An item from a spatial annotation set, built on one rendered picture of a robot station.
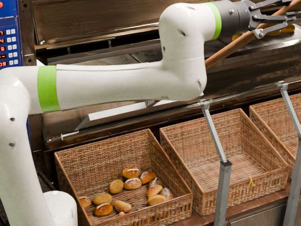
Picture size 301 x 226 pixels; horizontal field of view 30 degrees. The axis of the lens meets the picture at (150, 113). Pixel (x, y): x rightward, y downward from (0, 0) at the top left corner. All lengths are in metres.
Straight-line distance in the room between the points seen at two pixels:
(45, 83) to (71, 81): 0.06
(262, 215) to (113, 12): 1.33
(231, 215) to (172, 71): 1.71
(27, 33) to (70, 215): 1.19
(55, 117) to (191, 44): 1.58
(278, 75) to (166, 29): 2.19
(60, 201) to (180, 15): 0.63
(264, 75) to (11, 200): 2.29
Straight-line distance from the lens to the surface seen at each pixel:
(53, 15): 2.60
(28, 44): 2.60
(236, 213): 2.97
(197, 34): 1.33
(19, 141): 1.28
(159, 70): 1.35
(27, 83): 1.38
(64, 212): 1.58
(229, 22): 1.39
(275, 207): 3.16
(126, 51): 2.63
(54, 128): 2.82
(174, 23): 1.31
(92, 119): 2.29
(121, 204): 2.86
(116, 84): 1.35
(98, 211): 2.86
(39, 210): 1.39
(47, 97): 1.37
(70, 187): 2.75
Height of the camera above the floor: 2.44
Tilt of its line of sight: 30 degrees down
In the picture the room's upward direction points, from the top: 2 degrees clockwise
